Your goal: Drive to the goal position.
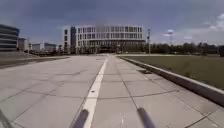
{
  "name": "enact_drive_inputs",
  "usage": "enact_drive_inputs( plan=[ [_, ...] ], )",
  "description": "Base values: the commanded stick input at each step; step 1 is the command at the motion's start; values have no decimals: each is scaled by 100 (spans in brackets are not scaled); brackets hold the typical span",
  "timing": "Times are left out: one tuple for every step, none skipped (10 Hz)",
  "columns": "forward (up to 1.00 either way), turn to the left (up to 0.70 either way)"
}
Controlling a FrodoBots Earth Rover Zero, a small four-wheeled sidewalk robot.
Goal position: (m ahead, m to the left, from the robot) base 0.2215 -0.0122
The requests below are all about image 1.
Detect pale curved building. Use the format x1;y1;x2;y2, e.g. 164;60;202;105
61;23;148;55

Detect pale painted line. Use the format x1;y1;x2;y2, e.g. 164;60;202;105
81;56;109;128

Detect pole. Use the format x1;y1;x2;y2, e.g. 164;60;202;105
146;28;152;56

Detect robot's own part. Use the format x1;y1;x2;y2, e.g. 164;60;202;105
136;107;156;128
71;109;90;128

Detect grey concrete slab paving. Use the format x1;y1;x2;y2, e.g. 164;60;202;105
0;54;224;128

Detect low concrete kerb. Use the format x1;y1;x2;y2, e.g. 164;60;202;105
118;55;224;108

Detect low distant buildings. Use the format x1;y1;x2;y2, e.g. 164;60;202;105
18;37;63;53

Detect row of trees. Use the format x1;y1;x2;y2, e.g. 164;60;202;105
146;41;224;56

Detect grass field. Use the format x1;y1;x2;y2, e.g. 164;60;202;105
123;54;224;91

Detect grass strip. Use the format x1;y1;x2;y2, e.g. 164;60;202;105
0;50;70;70

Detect dark glass building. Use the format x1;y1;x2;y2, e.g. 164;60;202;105
0;23;20;52

